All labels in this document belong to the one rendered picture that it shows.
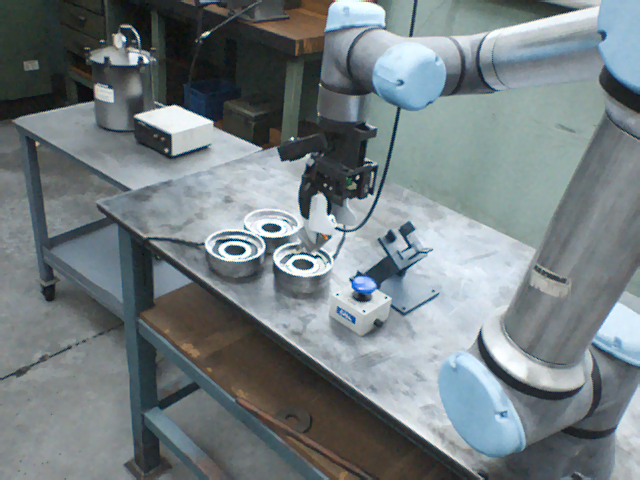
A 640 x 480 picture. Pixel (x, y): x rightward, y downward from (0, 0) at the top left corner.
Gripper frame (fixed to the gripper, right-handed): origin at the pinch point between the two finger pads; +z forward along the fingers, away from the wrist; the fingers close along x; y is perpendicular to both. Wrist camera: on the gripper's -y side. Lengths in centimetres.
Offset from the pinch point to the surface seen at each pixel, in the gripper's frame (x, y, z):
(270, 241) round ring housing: 3.0, -14.1, 10.0
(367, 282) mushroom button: 2.6, 9.5, 5.6
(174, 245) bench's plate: -9.2, -26.8, 13.1
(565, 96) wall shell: 162, -33, 12
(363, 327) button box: -0.6, 12.6, 11.2
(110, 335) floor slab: 12, -99, 93
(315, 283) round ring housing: 1.2, -0.2, 10.7
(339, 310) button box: -1.1, 7.7, 10.6
